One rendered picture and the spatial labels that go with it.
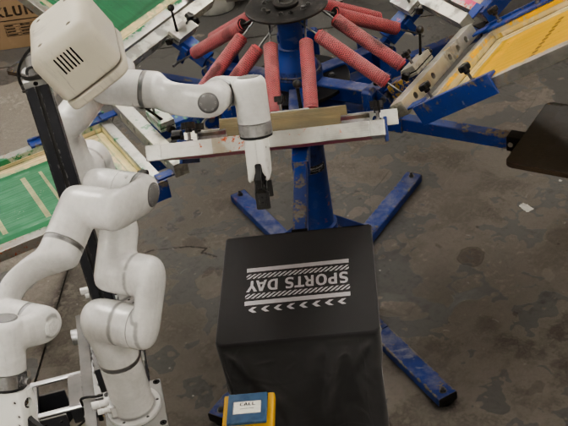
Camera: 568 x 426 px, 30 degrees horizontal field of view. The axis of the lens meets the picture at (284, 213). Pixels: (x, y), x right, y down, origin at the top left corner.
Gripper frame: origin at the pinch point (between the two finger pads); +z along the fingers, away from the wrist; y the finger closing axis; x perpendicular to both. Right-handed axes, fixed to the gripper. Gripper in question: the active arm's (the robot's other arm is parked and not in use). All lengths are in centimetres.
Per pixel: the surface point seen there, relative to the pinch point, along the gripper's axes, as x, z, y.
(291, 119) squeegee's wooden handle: 2, -1, -73
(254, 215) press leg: -33, 79, -233
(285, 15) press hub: 0, -23, -137
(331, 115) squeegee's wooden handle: 14, -1, -73
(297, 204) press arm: -1, 32, -93
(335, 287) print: 11, 42, -46
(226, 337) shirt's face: -19, 47, -30
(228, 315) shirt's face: -19, 45, -38
